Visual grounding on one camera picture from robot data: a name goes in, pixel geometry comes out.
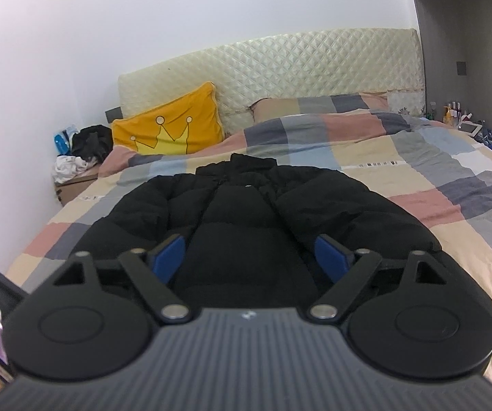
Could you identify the plaid patchwork duvet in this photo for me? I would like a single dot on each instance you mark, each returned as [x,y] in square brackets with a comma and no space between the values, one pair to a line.
[439,175]

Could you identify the plaid pillow at headboard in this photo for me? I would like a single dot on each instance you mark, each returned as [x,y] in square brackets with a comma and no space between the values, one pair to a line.
[273,108]

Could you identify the white cloth pile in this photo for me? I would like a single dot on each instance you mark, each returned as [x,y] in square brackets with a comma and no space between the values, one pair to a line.
[66,167]

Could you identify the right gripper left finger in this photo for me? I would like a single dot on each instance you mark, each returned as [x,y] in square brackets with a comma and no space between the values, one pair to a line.
[92,317]

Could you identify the grey wall cabinet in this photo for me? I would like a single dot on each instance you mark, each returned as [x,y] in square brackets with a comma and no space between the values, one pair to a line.
[451,31]

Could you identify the cardboard box nightstand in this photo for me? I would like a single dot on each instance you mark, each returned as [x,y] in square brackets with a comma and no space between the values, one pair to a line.
[68,191]

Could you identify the blue white bag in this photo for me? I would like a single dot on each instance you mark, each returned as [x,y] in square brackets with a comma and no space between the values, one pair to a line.
[63,140]

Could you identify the dark wall switch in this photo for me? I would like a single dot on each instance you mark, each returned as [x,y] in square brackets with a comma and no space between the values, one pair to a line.
[461,68]
[113,114]

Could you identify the dark wall switch left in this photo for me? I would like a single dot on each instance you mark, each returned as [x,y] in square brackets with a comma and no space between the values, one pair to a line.
[113,114]

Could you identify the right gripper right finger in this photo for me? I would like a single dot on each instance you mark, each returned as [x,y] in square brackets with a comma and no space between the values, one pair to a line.
[411,318]

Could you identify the black puffer jacket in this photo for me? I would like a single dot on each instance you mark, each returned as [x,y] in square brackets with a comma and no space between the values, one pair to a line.
[250,226]

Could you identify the white tablet device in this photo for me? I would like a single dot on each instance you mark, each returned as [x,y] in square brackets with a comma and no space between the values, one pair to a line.
[471,129]

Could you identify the yellow crown pillow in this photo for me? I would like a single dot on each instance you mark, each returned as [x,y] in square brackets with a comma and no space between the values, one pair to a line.
[185,125]

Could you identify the black clothes pile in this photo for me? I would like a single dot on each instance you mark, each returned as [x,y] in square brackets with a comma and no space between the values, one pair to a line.
[92,143]

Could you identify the cream quilted headboard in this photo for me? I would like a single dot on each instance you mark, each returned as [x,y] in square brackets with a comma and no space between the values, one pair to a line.
[305,65]

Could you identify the dark wall switch right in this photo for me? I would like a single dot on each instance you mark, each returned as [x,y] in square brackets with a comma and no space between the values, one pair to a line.
[461,68]

